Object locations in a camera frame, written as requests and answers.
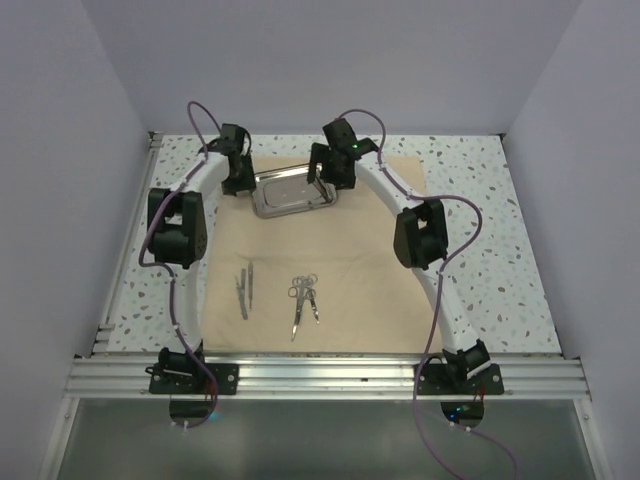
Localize steel instrument tray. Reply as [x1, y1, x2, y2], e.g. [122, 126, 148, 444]
[252, 165, 338, 219]

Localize beige cloth wrap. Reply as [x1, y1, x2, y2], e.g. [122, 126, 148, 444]
[202, 181, 432, 353]

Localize steel surgical scissors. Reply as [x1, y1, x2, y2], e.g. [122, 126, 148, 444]
[296, 273, 320, 324]

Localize steel needle holder clamp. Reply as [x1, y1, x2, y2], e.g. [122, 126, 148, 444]
[287, 285, 304, 300]

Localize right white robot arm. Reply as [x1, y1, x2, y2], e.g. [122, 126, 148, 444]
[307, 138, 491, 393]

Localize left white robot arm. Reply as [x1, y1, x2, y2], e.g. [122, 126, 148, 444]
[138, 146, 256, 393]

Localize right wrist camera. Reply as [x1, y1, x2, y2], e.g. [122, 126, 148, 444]
[322, 118, 359, 152]

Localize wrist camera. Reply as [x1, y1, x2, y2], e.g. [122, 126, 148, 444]
[218, 123, 252, 155]
[322, 118, 359, 152]

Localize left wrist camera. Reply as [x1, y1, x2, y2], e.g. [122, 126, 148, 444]
[218, 123, 252, 155]

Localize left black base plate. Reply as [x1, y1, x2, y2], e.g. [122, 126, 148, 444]
[145, 354, 239, 395]

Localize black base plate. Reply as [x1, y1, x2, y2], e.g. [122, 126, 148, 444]
[145, 354, 239, 395]
[417, 362, 505, 396]

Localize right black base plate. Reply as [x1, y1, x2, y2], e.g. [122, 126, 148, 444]
[417, 362, 505, 396]

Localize aluminium rail frame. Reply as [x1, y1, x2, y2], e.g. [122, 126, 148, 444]
[63, 354, 590, 401]

